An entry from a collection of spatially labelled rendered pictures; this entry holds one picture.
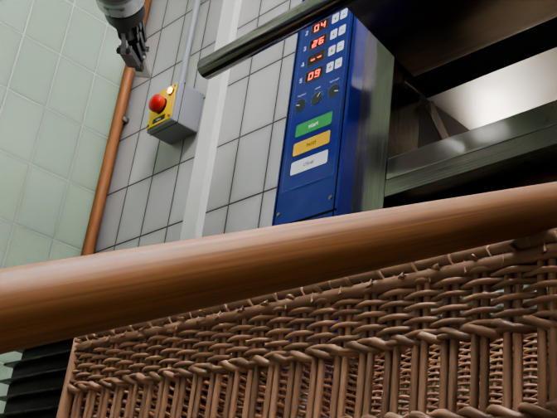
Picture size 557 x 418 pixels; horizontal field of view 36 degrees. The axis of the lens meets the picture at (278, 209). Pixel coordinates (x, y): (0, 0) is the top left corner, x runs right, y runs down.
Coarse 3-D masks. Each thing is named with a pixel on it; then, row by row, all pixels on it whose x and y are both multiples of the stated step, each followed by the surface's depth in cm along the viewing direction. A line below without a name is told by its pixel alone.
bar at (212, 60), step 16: (320, 0) 101; (336, 0) 100; (352, 0) 99; (288, 16) 105; (304, 16) 103; (320, 16) 102; (256, 32) 109; (272, 32) 107; (288, 32) 106; (224, 48) 113; (240, 48) 111; (256, 48) 110; (208, 64) 115; (224, 64) 114
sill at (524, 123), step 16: (528, 112) 121; (544, 112) 119; (480, 128) 126; (496, 128) 124; (512, 128) 122; (528, 128) 120; (544, 128) 118; (432, 144) 132; (448, 144) 130; (464, 144) 127; (480, 144) 125; (400, 160) 136; (416, 160) 134; (432, 160) 131
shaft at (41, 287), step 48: (528, 192) 51; (192, 240) 36; (240, 240) 37; (288, 240) 38; (336, 240) 40; (384, 240) 42; (432, 240) 44; (480, 240) 47; (0, 288) 30; (48, 288) 31; (96, 288) 32; (144, 288) 33; (192, 288) 34; (240, 288) 36; (288, 288) 39; (0, 336) 29; (48, 336) 31
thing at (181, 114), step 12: (180, 84) 186; (168, 96) 187; (180, 96) 185; (192, 96) 188; (168, 108) 185; (180, 108) 185; (192, 108) 187; (156, 120) 187; (168, 120) 184; (180, 120) 184; (192, 120) 186; (156, 132) 188; (168, 132) 188; (180, 132) 187; (192, 132) 186
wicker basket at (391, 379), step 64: (448, 256) 56; (512, 256) 53; (192, 320) 74; (256, 320) 68; (320, 320) 63; (384, 320) 58; (448, 320) 54; (512, 320) 52; (64, 384) 85; (128, 384) 78; (192, 384) 71; (256, 384) 65; (320, 384) 61; (384, 384) 56; (448, 384) 53; (512, 384) 100
